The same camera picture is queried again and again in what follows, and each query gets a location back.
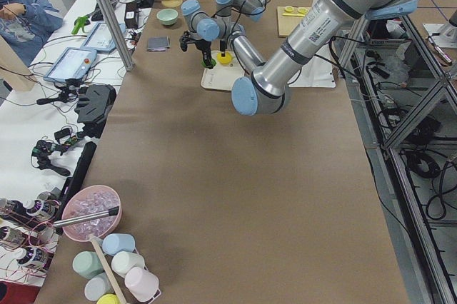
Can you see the teach pendant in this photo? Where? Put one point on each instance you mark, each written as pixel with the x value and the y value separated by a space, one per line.
pixel 73 63
pixel 100 39

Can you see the mint green bowl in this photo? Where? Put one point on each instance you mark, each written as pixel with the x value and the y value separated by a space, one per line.
pixel 167 17

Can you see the near teach pendant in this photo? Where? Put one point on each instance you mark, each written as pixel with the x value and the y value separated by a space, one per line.
pixel 73 63

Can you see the wooden board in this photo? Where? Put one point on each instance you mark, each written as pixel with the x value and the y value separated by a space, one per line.
pixel 286 24

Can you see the green lime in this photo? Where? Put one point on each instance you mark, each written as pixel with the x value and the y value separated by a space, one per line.
pixel 209 66

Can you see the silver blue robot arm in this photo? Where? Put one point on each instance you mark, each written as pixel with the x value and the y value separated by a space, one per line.
pixel 232 8
pixel 264 88

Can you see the wooden stick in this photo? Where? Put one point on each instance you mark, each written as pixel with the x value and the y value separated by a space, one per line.
pixel 97 248

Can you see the grey cup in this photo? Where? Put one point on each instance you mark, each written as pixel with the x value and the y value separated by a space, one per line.
pixel 98 286

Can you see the far teach pendant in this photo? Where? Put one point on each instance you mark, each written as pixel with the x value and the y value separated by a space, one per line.
pixel 100 39

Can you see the aluminium frame post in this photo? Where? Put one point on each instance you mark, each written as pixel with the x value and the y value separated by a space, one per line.
pixel 114 28

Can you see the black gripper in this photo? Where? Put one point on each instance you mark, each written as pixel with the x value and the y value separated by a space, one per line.
pixel 203 46

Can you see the black controller device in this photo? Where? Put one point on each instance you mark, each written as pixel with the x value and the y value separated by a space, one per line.
pixel 93 107

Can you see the pink cup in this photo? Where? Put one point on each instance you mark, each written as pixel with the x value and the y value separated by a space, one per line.
pixel 142 284

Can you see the yellow cup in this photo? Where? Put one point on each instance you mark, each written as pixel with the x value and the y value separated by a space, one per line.
pixel 108 298

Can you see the white rabbit tray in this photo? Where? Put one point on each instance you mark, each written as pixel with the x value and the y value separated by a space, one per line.
pixel 222 76

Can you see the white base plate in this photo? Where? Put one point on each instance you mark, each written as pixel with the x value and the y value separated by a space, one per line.
pixel 317 73

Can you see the mint green cup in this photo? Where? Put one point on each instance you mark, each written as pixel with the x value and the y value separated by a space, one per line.
pixel 87 264

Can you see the pink ribbed bowl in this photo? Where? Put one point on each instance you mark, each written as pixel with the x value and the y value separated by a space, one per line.
pixel 102 204

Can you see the grey folded cloth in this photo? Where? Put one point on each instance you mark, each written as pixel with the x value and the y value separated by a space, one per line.
pixel 159 43

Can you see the person in blue shirt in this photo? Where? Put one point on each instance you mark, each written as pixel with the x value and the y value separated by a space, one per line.
pixel 27 24

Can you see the white cup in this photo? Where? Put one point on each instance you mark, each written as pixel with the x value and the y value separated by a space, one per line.
pixel 124 261

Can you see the light blue cup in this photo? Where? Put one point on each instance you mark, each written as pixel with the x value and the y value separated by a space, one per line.
pixel 117 242

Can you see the metal tongs handle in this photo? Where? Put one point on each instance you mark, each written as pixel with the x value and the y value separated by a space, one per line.
pixel 85 218

